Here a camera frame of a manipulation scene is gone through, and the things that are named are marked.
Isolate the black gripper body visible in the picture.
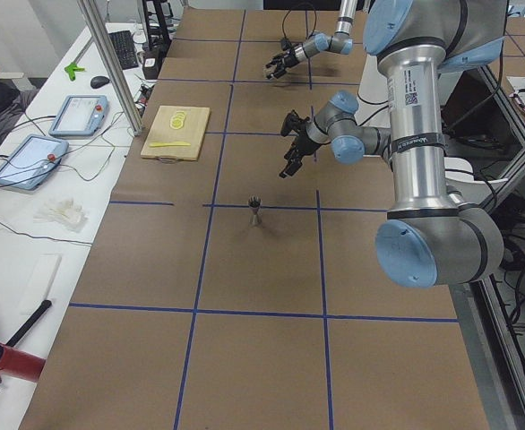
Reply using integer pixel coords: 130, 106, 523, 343
281, 47, 306, 70
284, 123, 330, 159

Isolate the clear glass cup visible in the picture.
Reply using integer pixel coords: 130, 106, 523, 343
263, 67, 274, 81

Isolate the steel jigger measuring cup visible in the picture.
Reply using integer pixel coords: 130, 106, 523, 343
248, 195, 262, 227

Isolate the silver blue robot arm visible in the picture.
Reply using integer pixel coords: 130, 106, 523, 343
263, 0, 358, 80
281, 1, 508, 288

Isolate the yellow plastic knife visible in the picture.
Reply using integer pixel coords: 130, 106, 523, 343
149, 141, 191, 148

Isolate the bamboo cutting board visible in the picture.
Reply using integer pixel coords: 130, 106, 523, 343
141, 105, 211, 161

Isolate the black keyboard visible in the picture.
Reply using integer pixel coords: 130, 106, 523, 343
108, 30, 139, 70

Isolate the black computer mouse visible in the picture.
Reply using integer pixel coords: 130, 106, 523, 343
90, 75, 110, 90

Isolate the teach pendant far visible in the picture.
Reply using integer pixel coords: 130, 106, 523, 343
49, 95, 108, 138

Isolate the teach pendant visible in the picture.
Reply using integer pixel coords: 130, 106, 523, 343
0, 134, 69, 191
49, 95, 108, 138

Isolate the green plastic tool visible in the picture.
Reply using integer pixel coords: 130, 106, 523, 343
65, 62, 85, 82

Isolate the teach pendant near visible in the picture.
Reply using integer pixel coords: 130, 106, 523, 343
0, 134, 69, 191

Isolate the red cylinder bottle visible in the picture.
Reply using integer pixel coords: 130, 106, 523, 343
0, 343, 46, 383

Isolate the aluminium frame post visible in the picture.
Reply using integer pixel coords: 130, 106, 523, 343
77, 0, 142, 136

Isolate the black handled tool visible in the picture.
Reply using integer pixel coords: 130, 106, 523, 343
5, 299, 52, 348

